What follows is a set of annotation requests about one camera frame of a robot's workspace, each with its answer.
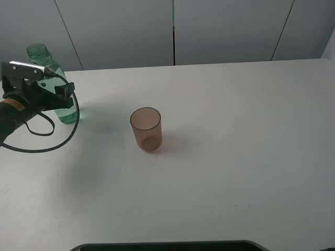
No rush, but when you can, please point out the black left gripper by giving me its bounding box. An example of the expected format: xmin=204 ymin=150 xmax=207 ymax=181
xmin=2 ymin=77 xmax=75 ymax=112

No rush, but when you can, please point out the green transparent water bottle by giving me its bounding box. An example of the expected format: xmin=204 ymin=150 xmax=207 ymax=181
xmin=26 ymin=43 xmax=77 ymax=124

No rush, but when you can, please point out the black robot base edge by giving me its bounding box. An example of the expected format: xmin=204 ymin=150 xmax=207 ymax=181
xmin=73 ymin=241 xmax=266 ymax=251

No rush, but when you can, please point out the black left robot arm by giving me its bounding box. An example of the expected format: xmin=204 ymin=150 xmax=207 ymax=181
xmin=1 ymin=80 xmax=74 ymax=146

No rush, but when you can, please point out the pink translucent plastic cup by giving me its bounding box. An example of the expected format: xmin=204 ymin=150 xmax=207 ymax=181
xmin=130 ymin=107 xmax=162 ymax=152

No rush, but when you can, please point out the black camera cable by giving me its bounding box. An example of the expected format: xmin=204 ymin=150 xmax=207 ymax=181
xmin=0 ymin=71 xmax=80 ymax=153

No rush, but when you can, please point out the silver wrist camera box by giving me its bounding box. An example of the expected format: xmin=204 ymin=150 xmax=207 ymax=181
xmin=1 ymin=61 xmax=50 ymax=81

